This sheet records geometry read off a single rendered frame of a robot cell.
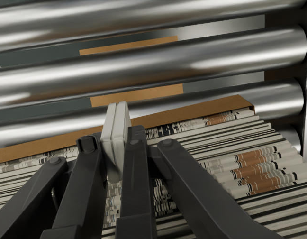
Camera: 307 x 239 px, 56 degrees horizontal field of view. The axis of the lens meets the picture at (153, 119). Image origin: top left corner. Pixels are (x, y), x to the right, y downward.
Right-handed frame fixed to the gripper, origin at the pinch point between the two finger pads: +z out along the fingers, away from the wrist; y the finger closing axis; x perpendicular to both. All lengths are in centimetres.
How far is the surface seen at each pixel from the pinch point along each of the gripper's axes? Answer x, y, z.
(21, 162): -4.7, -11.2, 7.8
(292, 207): -2.7, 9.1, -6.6
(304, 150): -11.7, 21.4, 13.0
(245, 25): -4, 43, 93
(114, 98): -25, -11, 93
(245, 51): 2.0, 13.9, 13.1
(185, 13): 6.9, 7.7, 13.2
